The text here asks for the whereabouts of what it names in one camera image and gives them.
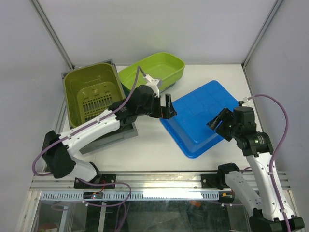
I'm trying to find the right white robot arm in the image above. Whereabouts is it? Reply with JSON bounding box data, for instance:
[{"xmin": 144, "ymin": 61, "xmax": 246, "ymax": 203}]
[{"xmin": 164, "ymin": 100, "xmax": 305, "ymax": 232}]

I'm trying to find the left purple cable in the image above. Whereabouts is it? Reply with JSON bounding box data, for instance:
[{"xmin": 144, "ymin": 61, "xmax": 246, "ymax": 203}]
[{"xmin": 32, "ymin": 65, "xmax": 147, "ymax": 177}]

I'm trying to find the aluminium front rail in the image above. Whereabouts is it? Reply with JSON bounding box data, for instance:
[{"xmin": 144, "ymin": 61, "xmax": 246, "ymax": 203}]
[{"xmin": 29, "ymin": 170, "xmax": 290, "ymax": 194}]

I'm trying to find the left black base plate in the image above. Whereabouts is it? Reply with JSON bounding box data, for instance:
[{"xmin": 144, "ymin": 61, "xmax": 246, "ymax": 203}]
[{"xmin": 73, "ymin": 173, "xmax": 116, "ymax": 189}]

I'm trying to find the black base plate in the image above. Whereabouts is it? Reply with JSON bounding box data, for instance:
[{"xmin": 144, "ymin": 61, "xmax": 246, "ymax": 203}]
[
  {"xmin": 200, "ymin": 173, "xmax": 224, "ymax": 190},
  {"xmin": 73, "ymin": 173, "xmax": 116, "ymax": 189}
]

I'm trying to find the right aluminium corner post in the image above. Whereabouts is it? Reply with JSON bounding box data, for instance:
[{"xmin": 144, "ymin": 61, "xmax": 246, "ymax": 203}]
[{"xmin": 242, "ymin": 0, "xmax": 285, "ymax": 69}]

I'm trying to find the lime green plastic tub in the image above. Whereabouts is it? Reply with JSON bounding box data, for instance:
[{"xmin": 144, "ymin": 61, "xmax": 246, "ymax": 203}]
[{"xmin": 119, "ymin": 52, "xmax": 185, "ymax": 91}]

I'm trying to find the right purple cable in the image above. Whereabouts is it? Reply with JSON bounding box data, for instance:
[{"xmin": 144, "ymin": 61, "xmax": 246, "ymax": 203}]
[{"xmin": 246, "ymin": 94, "xmax": 290, "ymax": 232}]

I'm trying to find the white slotted cable duct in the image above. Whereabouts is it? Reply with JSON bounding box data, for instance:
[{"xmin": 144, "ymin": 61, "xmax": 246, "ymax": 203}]
[{"xmin": 41, "ymin": 190, "xmax": 219, "ymax": 202}]

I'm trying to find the teal plastic tub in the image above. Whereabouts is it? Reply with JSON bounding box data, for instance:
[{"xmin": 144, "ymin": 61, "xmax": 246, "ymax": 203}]
[{"xmin": 121, "ymin": 83, "xmax": 176, "ymax": 97}]

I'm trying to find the purple cable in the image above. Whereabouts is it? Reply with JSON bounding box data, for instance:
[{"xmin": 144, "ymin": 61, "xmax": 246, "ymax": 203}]
[
  {"xmin": 246, "ymin": 94, "xmax": 290, "ymax": 232},
  {"xmin": 32, "ymin": 65, "xmax": 147, "ymax": 177}
]

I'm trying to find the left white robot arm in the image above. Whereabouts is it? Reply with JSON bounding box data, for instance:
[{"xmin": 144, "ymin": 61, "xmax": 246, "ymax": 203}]
[{"xmin": 42, "ymin": 85, "xmax": 177, "ymax": 188}]

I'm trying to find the left aluminium corner post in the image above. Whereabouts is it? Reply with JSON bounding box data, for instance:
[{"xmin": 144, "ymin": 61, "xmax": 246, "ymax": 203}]
[{"xmin": 30, "ymin": 0, "xmax": 74, "ymax": 70}]

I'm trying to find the olive green slotted basket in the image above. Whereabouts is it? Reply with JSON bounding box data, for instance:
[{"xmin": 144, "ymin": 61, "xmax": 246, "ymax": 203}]
[{"xmin": 63, "ymin": 63, "xmax": 125, "ymax": 128}]

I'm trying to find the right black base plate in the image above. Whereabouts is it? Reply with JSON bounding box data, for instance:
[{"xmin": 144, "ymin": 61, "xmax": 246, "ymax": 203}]
[{"xmin": 200, "ymin": 173, "xmax": 224, "ymax": 190}]

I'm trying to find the large blue plastic container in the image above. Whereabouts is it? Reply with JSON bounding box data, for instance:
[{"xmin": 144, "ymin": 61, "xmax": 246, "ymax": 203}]
[{"xmin": 160, "ymin": 80, "xmax": 238, "ymax": 159}]

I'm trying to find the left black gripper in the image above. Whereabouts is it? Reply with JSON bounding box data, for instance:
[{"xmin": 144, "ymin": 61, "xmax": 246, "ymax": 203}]
[{"xmin": 137, "ymin": 94, "xmax": 177, "ymax": 120}]

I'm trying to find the aluminium corner post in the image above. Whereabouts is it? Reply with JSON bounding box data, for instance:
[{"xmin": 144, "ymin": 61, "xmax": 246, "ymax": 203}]
[
  {"xmin": 242, "ymin": 0, "xmax": 285, "ymax": 69},
  {"xmin": 30, "ymin": 0, "xmax": 74, "ymax": 70}
]

